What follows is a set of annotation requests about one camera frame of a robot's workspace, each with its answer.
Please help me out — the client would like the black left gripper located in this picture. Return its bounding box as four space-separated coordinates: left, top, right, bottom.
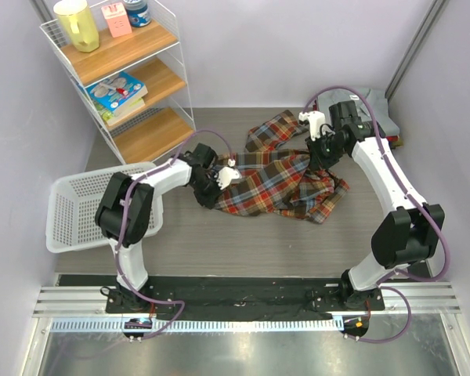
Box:
190 172 226 209

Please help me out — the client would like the brown red plaid shirt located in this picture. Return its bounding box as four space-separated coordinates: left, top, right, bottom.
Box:
215 110 349 224

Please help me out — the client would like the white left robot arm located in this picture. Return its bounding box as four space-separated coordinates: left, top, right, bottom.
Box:
95 143 226 313

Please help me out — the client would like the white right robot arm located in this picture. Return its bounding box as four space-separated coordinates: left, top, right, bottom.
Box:
298 100 445 309

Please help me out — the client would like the folded grey shirt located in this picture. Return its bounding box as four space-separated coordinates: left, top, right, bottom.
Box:
317 86 400 136

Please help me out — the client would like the green book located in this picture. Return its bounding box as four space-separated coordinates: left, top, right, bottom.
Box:
92 99 145 128

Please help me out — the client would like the blue book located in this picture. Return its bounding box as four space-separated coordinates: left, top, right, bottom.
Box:
87 71 148 111

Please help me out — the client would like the white plastic basket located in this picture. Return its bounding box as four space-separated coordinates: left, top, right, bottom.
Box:
45 162 155 254

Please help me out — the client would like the blue white jar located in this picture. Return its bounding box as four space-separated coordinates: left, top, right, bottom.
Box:
122 0 151 27

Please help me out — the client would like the pink box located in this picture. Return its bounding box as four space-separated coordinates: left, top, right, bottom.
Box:
101 2 132 38

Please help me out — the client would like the yellow pitcher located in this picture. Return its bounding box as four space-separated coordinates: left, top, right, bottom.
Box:
53 0 99 53

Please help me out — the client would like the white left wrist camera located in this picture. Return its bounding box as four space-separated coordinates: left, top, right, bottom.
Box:
215 158 241 190

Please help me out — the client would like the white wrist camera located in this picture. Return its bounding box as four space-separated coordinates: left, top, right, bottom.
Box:
298 110 326 141
215 158 241 190

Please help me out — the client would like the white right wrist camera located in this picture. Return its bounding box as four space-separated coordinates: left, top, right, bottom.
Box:
298 110 326 141

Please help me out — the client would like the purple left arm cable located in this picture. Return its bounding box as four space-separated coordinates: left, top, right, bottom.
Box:
115 129 234 338

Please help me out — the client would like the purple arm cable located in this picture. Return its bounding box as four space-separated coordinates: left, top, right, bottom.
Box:
303 85 452 344
115 129 234 338

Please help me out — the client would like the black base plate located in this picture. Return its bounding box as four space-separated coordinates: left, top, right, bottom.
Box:
100 277 385 322

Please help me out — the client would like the white wire wooden shelf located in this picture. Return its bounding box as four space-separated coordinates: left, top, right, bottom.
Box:
40 1 196 164

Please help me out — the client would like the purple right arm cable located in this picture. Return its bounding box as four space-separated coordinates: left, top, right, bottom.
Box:
303 85 452 344

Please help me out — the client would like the white slotted cable duct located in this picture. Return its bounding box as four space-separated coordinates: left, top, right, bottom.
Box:
50 316 344 334

